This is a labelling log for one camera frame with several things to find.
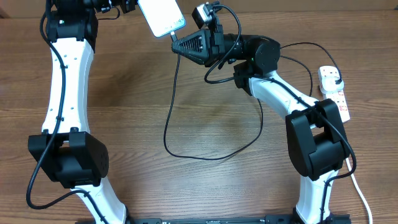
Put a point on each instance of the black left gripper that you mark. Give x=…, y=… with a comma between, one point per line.
x=129, y=5

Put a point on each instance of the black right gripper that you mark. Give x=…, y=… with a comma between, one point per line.
x=211, y=47

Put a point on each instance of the blue Galaxy smartphone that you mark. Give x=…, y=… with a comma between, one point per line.
x=162, y=16

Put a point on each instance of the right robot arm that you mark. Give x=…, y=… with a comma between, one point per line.
x=316, y=138

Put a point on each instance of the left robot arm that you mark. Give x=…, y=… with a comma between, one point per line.
x=65, y=149

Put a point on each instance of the white charger adapter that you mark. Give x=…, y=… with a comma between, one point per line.
x=329, y=85

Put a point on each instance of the white power strip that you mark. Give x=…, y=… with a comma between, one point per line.
x=338, y=97

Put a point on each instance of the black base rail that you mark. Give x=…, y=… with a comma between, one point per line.
x=214, y=221

